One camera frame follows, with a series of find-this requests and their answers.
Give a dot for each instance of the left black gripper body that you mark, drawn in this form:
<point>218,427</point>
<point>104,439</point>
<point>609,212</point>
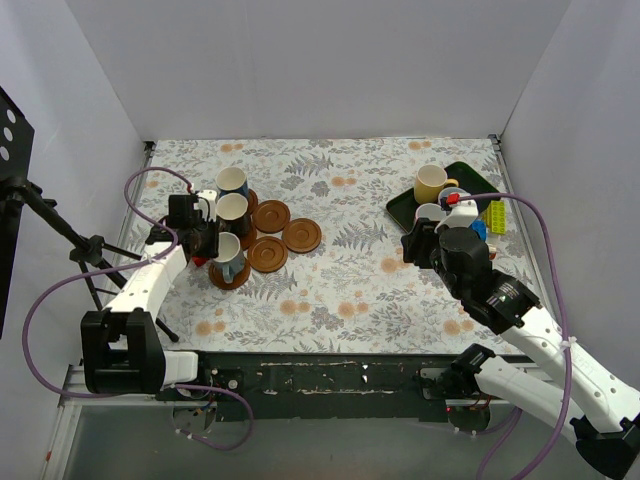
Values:
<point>208,245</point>

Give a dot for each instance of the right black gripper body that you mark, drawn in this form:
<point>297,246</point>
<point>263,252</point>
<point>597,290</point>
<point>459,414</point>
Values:
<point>413,245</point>

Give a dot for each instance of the green mug back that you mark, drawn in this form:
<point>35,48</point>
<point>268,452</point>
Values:
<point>230,259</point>

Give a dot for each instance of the black mug white inside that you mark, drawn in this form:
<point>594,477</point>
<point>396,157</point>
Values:
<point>232,213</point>

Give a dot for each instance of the dark wooden coaster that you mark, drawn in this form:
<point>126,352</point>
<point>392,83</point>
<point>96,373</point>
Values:
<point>217,279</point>

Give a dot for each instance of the blue mug white inside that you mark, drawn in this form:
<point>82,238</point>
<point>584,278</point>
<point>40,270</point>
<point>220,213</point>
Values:
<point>232,180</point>

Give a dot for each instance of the cream mug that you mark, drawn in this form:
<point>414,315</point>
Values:
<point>430,180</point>

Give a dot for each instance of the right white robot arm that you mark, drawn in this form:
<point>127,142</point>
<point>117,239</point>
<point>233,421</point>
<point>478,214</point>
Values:
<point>584,402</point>

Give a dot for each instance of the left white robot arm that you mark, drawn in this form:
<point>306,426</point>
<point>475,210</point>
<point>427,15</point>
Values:
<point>122,352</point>

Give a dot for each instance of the red toy brick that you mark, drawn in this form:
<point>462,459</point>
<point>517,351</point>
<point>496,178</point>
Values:
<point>200,261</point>

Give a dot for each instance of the blue toy block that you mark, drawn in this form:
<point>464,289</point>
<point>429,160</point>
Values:
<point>480,228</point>

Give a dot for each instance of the yellow green toy block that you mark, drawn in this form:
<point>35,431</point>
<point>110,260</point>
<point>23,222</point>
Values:
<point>495,217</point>

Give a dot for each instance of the pink floral mug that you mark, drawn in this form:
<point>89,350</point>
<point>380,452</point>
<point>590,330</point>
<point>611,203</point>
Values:
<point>430,212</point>

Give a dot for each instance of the light blue mug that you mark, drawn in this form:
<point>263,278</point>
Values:
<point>446,193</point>

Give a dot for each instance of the black tray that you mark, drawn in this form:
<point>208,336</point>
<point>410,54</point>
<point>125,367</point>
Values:
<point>402,207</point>

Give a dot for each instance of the black tripod stand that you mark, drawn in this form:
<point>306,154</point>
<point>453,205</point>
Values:
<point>55,220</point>

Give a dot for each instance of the floral table mat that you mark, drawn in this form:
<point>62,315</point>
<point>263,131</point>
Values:
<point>353,293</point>

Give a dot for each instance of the black perforated panel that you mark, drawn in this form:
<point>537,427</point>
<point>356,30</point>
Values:
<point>17,137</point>

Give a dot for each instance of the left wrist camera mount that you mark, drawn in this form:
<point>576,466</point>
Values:
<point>207,203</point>

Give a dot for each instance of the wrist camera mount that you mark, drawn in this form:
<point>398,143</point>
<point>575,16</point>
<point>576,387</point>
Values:
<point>461,211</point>
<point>207,203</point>

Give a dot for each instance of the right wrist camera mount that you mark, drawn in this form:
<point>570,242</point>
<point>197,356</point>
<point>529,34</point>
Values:
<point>461,211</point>

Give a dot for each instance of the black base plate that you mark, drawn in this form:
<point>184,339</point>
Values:
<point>276,386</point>

